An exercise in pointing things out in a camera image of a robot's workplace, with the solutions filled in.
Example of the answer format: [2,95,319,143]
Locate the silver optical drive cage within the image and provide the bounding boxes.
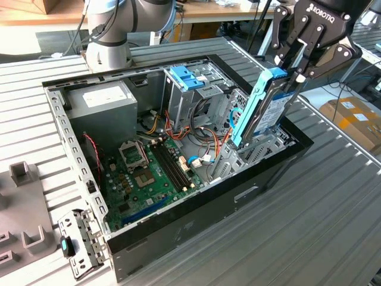
[163,64,232,132]

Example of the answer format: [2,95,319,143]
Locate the wooden desk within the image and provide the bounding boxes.
[0,0,90,26]

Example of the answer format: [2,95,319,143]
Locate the thin red orange wires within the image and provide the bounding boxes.
[201,130,233,163]

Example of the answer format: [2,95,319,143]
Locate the metal socket cover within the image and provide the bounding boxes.
[118,142,149,171]

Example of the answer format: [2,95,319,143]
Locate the green motherboard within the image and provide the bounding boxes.
[99,136,209,233]

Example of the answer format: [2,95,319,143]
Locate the black RAM slot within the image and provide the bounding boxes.
[157,142,191,188]
[150,144,183,193]

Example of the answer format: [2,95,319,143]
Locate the red orange wire bundle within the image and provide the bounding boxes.
[163,109,192,141]

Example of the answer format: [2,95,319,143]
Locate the grey parts rack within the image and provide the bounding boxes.
[0,160,59,265]

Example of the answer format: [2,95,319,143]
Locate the silver perforated disk bay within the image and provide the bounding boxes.
[208,88,298,183]

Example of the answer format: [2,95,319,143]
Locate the grey power supply unit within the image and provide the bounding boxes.
[64,80,139,150]

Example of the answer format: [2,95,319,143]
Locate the black PC case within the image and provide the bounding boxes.
[41,53,315,284]

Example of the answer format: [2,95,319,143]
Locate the black blue retention latch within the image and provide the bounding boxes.
[59,236,74,257]

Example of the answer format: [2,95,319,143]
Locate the yellow wire bundle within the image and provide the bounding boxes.
[137,109,164,135]

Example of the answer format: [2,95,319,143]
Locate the cardboard box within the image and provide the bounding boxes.
[320,97,381,156]

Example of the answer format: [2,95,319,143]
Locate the blue drive latch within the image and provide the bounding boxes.
[170,66,205,92]

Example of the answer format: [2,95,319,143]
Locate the blue expansion slot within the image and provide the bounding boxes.
[120,195,173,226]

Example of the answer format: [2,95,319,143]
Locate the hard disk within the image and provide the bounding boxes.
[230,67,298,150]

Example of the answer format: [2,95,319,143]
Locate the blue data wire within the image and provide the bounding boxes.
[230,107,242,135]

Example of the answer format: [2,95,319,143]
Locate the white power adapter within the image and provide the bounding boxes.
[149,29,162,46]

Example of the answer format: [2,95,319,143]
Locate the CPU socket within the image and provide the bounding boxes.
[133,168,157,190]

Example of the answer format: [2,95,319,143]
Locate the red black fan wire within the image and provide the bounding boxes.
[82,133,104,182]

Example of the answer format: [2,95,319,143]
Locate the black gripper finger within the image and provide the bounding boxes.
[271,5,313,69]
[286,24,363,94]

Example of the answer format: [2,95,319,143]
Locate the silver slot cover bracket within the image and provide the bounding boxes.
[58,208,107,282]

